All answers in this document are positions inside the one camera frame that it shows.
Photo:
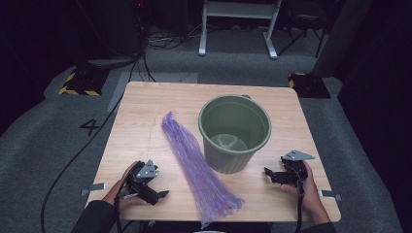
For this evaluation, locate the person's left hand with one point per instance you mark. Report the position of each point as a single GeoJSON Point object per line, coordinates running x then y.
{"type": "Point", "coordinates": [129, 202]}

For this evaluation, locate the grey pillar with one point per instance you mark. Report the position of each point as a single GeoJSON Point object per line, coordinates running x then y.
{"type": "Point", "coordinates": [340, 35]}

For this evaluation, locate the white desk frame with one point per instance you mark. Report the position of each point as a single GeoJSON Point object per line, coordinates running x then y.
{"type": "Point", "coordinates": [238, 9]}

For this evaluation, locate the green plastic bin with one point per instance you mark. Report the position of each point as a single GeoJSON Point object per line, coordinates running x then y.
{"type": "Point", "coordinates": [226, 158]}

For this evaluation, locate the black chair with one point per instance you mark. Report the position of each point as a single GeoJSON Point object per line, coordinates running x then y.
{"type": "Point", "coordinates": [306, 19]}

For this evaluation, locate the grey metal table bracket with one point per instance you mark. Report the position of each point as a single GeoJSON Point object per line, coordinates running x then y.
{"type": "Point", "coordinates": [95, 187]}
{"type": "Point", "coordinates": [330, 194]}

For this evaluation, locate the person's right hand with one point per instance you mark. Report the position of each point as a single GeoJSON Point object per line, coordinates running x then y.
{"type": "Point", "coordinates": [310, 194]}

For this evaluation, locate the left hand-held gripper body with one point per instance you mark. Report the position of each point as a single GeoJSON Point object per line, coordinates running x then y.
{"type": "Point", "coordinates": [142, 186]}

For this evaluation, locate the purple plastic bag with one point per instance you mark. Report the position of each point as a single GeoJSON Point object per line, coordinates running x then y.
{"type": "Point", "coordinates": [197, 168]}

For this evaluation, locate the black yellow striped stand base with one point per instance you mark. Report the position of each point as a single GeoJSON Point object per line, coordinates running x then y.
{"type": "Point", "coordinates": [309, 85]}
{"type": "Point", "coordinates": [85, 82]}

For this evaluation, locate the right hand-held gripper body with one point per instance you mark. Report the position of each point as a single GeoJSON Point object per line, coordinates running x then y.
{"type": "Point", "coordinates": [294, 173]}

